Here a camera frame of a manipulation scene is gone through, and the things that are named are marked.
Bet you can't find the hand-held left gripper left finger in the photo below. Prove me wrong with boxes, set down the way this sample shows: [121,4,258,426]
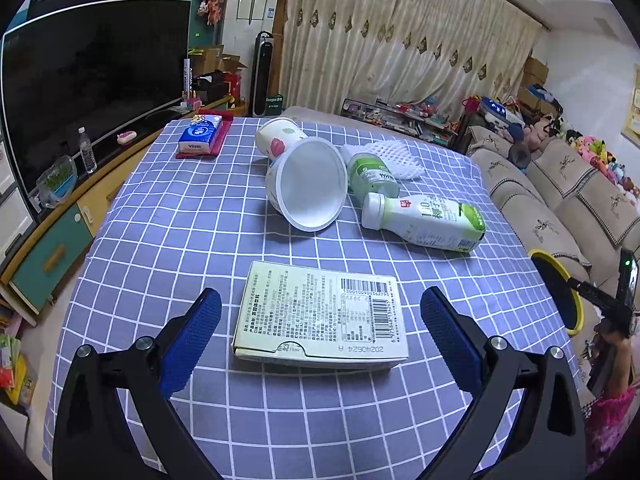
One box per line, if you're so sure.
[52,287,223,480]

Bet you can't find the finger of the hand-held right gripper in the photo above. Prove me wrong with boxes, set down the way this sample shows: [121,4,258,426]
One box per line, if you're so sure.
[567,275,623,311]

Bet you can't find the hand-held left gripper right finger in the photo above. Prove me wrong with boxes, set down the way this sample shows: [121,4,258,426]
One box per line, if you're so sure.
[420,287,588,480]

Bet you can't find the yellow rimmed black disc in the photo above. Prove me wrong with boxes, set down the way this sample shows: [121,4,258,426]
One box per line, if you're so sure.
[528,248,586,336]

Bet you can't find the beige drink carton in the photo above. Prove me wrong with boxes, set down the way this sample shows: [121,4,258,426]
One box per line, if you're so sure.
[231,260,410,372]

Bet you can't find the white green drink bottle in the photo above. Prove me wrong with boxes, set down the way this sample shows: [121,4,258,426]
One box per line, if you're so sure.
[361,192,487,253]

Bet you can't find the green label jar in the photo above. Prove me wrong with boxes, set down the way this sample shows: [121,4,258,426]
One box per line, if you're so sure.
[347,152,401,198]

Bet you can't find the white foam fruit net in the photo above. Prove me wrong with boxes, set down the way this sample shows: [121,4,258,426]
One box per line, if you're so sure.
[341,140,425,182]

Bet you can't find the white paper bowl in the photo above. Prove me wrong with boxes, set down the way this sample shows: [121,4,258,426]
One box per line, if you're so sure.
[265,136,349,232]

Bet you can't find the floral paper cup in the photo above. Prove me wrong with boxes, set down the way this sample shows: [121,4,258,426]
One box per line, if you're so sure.
[255,117,308,161]

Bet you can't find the person's right hand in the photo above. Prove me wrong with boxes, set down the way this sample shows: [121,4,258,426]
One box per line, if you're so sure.
[602,321,633,348]

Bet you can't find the beige sofa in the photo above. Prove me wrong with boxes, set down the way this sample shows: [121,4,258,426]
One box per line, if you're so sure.
[462,122,640,411]

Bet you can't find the purple checked tablecloth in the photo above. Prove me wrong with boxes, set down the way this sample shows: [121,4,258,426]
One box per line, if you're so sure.
[42,115,596,480]

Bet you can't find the person's pink clothing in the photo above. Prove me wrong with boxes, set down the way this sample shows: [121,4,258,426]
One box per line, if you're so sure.
[582,385,640,473]

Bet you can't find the pile of plush toys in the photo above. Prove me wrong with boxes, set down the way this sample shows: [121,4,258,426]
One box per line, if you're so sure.
[462,95,640,196]

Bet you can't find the green yellow television cabinet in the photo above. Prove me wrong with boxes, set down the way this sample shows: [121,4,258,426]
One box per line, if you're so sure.
[0,95,248,321]

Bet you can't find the framed flower painting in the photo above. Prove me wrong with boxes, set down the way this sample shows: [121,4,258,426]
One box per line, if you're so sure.
[620,62,640,141]

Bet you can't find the pile of colourful packets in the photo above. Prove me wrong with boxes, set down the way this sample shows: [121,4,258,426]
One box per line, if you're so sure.
[0,332,38,408]

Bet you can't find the blue tissue pack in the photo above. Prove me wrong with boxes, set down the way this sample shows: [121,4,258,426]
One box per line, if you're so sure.
[178,114,223,154]

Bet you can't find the glass fish bowl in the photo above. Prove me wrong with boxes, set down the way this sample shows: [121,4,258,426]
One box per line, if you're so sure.
[36,155,78,208]

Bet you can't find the clear water bottle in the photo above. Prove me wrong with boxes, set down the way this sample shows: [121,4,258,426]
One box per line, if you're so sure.
[77,126,98,175]

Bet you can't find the white plastic drawer unit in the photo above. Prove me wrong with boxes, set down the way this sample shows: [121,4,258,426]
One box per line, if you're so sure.
[0,130,36,256]

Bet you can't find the stack of cardboard boxes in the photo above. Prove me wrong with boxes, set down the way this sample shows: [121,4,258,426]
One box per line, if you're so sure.
[517,57,551,106]

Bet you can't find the low glass table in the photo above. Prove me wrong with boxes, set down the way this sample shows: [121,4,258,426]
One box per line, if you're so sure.
[341,97,468,143]

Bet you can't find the black box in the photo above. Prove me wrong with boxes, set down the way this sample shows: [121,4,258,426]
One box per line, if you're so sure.
[192,72,226,103]

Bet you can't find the floral floor mattress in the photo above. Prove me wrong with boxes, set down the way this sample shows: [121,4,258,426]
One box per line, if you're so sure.
[280,106,351,126]

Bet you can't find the black tower fan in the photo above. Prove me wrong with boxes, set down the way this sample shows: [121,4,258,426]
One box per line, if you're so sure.
[252,31,276,117]

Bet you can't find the open cardboard boxes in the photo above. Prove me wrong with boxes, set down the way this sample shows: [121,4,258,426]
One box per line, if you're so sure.
[189,46,248,78]

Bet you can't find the large black television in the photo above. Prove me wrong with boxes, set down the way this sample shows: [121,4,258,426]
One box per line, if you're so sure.
[0,0,193,201]

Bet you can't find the cream embroidered curtain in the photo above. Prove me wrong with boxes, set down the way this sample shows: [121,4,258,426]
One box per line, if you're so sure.
[277,0,543,126]

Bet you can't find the white standing air conditioner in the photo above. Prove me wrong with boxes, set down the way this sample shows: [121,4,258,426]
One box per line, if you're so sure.
[220,0,286,58]

